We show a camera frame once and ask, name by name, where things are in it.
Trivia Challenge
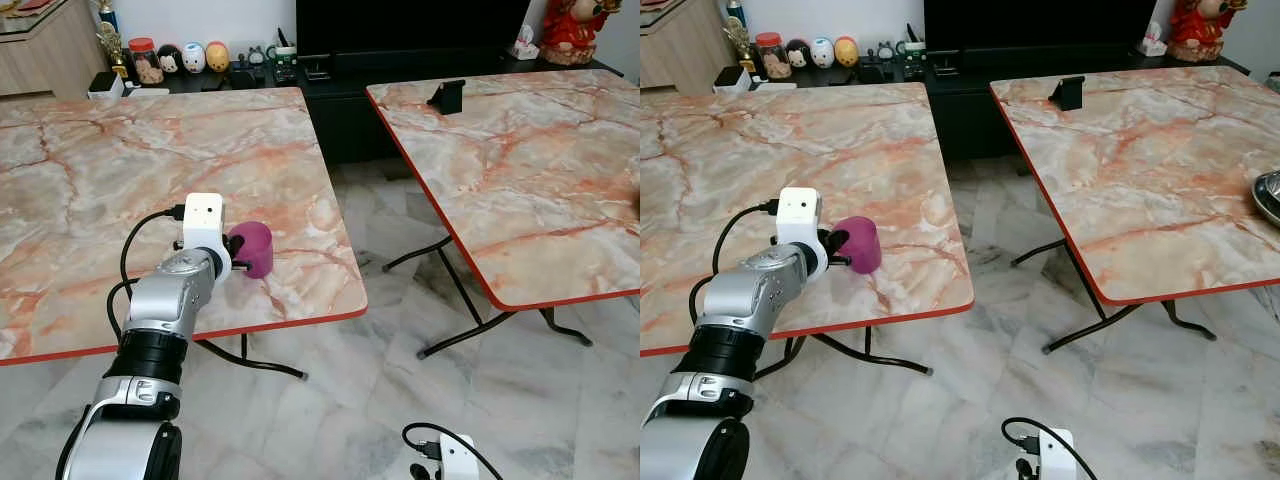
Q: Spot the purple plastic cup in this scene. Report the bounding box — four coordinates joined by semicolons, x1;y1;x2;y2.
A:
832;216;882;275
228;222;274;279

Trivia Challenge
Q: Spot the clear jar red lid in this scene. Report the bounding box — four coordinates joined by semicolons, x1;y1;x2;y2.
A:
755;32;791;81
130;38;164;86

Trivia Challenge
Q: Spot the gold trophy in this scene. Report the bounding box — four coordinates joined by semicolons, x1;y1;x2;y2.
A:
725;15;756;73
97;20;129;79

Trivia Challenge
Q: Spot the light wooden cabinet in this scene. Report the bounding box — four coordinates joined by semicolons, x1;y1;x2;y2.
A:
0;0;109;98
640;0;736;89

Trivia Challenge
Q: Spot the black phone stand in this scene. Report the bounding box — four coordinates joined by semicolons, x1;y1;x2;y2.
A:
427;78;467;114
1050;76;1087;111

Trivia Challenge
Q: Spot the black television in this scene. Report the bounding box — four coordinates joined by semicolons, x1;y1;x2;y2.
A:
923;0;1161;51
296;0;531;59

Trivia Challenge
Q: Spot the red figurine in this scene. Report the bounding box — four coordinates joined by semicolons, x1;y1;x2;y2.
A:
1168;0;1241;63
540;0;613;66

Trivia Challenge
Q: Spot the metal bowl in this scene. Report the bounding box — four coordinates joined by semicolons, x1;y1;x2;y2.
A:
1250;170;1280;227

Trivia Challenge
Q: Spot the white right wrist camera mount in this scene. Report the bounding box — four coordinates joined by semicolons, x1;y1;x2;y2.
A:
1040;428;1076;480
440;433;479;480

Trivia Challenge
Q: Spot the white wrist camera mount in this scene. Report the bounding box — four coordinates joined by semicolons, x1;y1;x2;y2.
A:
182;192;233;276
778;187;826;276
1040;428;1076;480
440;433;479;480

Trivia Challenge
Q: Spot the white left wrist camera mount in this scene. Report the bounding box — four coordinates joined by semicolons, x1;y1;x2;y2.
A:
778;187;826;276
182;192;233;276

